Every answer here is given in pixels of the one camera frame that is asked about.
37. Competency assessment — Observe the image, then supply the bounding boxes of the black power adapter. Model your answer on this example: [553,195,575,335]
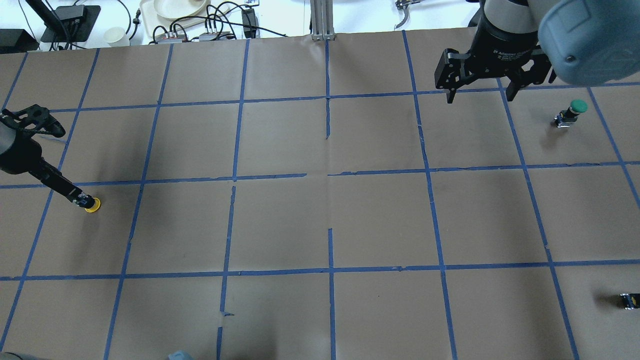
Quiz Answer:
[241,7,258,39]

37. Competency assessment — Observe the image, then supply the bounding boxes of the white paper cup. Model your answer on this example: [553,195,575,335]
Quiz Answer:
[103,27,130,48]

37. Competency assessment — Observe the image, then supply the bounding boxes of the aluminium frame post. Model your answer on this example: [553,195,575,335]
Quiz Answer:
[310,0,336,42]

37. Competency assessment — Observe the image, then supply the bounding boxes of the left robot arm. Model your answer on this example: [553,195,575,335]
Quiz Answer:
[0,125,95,208]

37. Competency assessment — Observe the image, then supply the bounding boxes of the beige tray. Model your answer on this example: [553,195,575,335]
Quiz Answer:
[139,0,212,37]

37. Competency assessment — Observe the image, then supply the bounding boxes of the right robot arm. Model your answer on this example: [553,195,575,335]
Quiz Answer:
[434,0,640,103]

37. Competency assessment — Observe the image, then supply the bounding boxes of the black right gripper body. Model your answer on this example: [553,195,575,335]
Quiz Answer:
[466,10,541,82]

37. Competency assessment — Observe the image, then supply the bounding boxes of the black monitor stand base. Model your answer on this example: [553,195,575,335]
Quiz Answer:
[38,5,102,43]

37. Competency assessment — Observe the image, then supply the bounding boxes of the beige plate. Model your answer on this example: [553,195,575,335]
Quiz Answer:
[151,0,208,20]

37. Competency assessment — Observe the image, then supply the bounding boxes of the small black switch block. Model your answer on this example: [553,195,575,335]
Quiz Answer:
[619,292,640,310]

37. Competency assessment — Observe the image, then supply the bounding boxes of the green push button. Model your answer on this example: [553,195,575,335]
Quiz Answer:
[550,99,589,129]

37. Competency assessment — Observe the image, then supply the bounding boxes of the yellow push button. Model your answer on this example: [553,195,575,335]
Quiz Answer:
[71,193,102,214]

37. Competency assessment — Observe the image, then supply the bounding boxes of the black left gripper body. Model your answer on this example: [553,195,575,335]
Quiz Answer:
[0,136,51,183]

